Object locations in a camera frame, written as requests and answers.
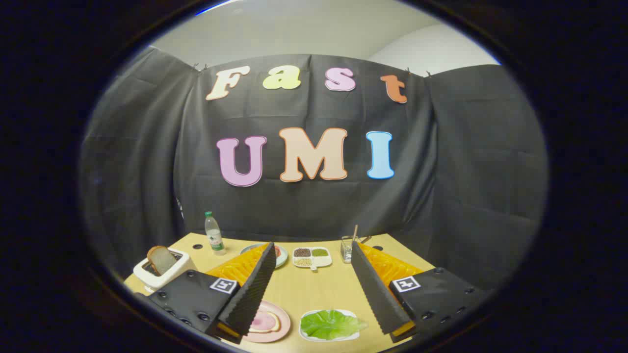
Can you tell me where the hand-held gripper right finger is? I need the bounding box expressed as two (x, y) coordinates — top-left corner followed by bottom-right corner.
(350, 240), (491, 344)

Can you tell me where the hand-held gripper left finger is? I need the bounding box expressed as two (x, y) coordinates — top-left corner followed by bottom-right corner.
(135, 242), (278, 344)

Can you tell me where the green lettuce leaf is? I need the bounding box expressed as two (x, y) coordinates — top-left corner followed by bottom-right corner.
(300, 309), (368, 340)

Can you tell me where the toasted bread slice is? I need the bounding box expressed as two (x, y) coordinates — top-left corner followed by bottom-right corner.
(147, 246), (178, 276)

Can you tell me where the white bread slice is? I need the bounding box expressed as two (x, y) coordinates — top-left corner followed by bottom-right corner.
(248, 310), (281, 334)

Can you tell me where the pink plate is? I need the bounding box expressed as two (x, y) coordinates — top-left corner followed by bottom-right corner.
(243, 300), (291, 343)

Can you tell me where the pale green plate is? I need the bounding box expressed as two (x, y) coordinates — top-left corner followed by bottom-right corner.
(240, 244), (289, 269)

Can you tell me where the glass utensil holder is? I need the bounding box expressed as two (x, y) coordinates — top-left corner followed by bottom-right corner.
(341, 235), (361, 264)

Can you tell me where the clear plastic water bottle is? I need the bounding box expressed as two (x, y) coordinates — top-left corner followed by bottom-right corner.
(205, 211), (227, 256)

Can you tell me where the white square plate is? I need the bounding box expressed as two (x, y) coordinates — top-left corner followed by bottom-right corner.
(299, 309), (361, 342)

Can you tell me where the white divided grain dish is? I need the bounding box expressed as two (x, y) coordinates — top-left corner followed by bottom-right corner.
(292, 247), (333, 272)

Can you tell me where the white toaster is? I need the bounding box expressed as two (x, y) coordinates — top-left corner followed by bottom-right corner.
(133, 248), (197, 293)

